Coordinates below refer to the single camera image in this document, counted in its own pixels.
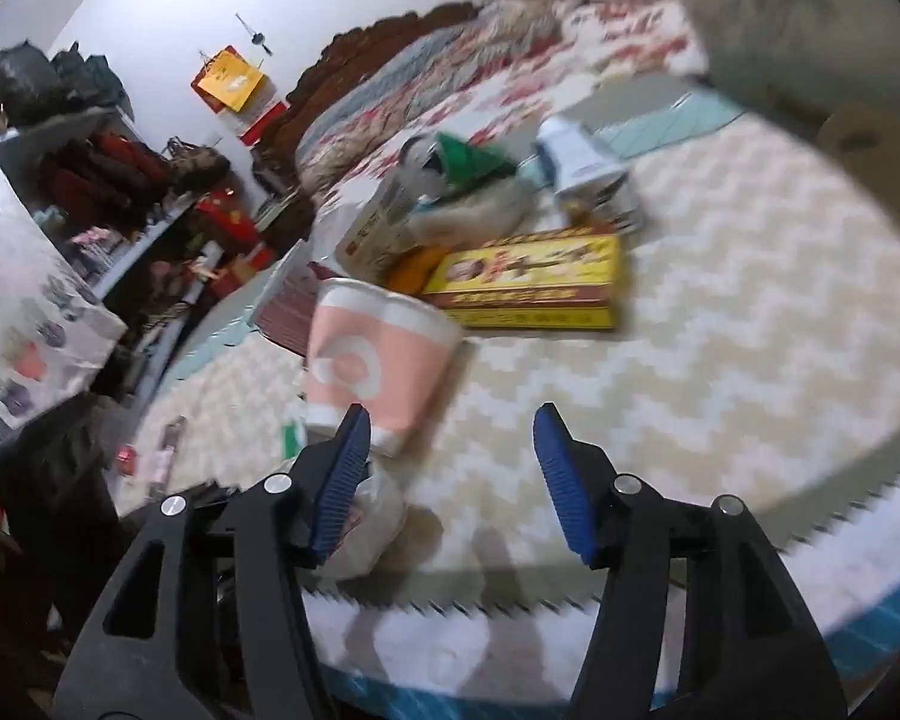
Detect beige zigzag blanket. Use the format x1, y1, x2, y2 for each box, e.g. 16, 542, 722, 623
111, 115, 900, 699

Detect yellow red flat box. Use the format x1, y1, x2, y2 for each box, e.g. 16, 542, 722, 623
421, 227, 628, 332

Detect white wrapper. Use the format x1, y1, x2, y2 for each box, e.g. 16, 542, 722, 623
315, 461, 408, 582

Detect cluttered storage shelf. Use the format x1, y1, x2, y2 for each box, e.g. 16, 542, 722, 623
0, 107, 272, 377

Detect beige paper carton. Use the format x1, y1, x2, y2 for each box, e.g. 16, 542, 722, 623
334, 167, 418, 286

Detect pink paper cup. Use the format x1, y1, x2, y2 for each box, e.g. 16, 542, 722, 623
304, 278, 463, 457

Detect white blue carton box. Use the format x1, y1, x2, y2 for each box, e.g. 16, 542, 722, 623
533, 115, 645, 234

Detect yellow red wall calendar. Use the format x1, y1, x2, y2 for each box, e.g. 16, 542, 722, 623
190, 46, 266, 114

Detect floral quilt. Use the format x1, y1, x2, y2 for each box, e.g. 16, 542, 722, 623
295, 0, 710, 205

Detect black bags on shelf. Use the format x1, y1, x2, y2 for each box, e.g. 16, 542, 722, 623
0, 41, 128, 128

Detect dark wooden headboard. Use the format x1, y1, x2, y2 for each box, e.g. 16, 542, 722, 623
251, 2, 478, 193

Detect clear blue-lid storage box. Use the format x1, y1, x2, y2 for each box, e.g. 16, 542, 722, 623
683, 0, 900, 122

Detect green soda can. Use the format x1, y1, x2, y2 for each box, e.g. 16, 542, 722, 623
397, 132, 517, 200

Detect orange snack bag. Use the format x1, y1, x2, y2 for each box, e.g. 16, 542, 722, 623
382, 247, 450, 296

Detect white printed cloth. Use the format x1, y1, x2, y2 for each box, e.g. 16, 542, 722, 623
0, 167, 126, 427

